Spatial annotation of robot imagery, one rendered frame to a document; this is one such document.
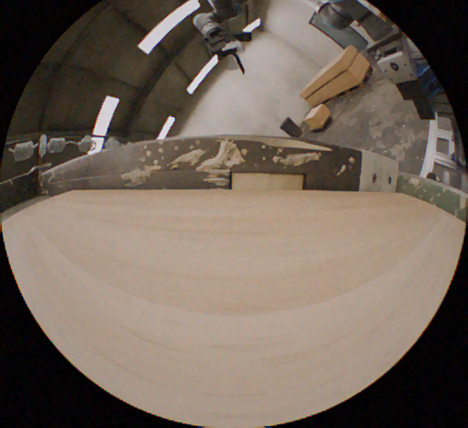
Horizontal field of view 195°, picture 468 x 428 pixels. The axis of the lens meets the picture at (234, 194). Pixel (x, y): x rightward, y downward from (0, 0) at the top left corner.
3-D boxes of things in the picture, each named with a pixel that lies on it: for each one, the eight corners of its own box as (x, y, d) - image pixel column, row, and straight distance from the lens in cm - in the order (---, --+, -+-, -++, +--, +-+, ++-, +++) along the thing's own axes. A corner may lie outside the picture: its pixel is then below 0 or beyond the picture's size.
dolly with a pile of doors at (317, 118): (334, 115, 364) (322, 103, 353) (324, 132, 338) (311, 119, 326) (321, 120, 413) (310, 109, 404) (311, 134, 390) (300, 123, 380)
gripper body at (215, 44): (218, 62, 60) (205, 45, 68) (239, 54, 62) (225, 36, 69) (214, 51, 54) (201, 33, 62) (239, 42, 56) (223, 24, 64)
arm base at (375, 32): (374, 35, 88) (357, 19, 88) (393, 26, 84) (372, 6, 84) (370, 45, 74) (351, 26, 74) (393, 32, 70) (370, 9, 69)
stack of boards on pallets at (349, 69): (373, 68, 460) (351, 44, 447) (365, 88, 376) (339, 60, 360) (328, 92, 616) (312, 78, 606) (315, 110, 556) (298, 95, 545)
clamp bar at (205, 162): (401, 202, 32) (393, 77, 37) (32, 195, 90) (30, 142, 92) (365, 190, 37) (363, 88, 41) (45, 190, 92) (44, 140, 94)
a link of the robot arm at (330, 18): (350, 22, 76) (239, -30, 98) (336, 35, 85) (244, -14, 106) (360, 18, 86) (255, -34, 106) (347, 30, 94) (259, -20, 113)
